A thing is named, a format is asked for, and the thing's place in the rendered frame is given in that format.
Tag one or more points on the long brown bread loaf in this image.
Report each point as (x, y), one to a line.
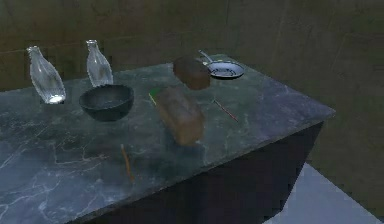
(181, 115)

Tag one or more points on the red pencil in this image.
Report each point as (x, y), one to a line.
(226, 110)

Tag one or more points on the round dark brown bread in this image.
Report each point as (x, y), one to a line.
(191, 71)

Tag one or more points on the green and yellow pencil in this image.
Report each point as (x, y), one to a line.
(153, 94)

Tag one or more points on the grey frying pan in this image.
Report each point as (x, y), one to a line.
(225, 69)

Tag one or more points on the orange pencil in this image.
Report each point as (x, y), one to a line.
(126, 162)

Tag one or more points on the dark grey bowl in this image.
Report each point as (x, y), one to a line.
(106, 102)

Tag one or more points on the clear glass bottle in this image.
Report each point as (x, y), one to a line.
(46, 78)
(98, 68)

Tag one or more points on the dark marble-topped counter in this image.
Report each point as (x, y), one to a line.
(83, 173)

